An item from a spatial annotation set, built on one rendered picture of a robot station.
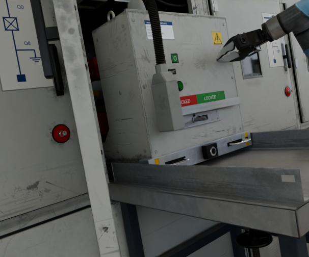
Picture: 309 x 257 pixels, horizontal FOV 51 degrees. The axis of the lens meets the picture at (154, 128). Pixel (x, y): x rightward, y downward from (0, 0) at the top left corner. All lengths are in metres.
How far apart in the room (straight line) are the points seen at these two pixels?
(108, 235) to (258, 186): 0.35
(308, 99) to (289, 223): 1.65
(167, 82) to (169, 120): 0.11
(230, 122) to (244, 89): 0.43
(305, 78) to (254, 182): 1.59
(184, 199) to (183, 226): 0.55
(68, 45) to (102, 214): 0.26
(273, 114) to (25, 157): 1.34
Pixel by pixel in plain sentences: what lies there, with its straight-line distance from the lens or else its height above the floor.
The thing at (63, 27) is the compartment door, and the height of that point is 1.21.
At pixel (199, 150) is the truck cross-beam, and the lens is 1.14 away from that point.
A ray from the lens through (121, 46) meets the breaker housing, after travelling 1.07.
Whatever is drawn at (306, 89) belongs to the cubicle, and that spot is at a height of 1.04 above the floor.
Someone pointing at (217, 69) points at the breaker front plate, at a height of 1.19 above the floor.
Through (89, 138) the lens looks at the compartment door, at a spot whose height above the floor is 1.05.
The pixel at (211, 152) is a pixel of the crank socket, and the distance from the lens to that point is 1.15.
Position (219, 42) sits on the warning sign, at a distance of 1.33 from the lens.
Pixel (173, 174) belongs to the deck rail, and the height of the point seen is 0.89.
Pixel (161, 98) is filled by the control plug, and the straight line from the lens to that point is 0.95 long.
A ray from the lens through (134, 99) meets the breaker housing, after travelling 1.03.
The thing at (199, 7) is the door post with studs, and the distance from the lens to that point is 1.60.
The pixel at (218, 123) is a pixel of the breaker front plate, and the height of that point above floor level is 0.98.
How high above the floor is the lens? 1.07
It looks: 3 degrees down
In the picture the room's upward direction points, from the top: 10 degrees counter-clockwise
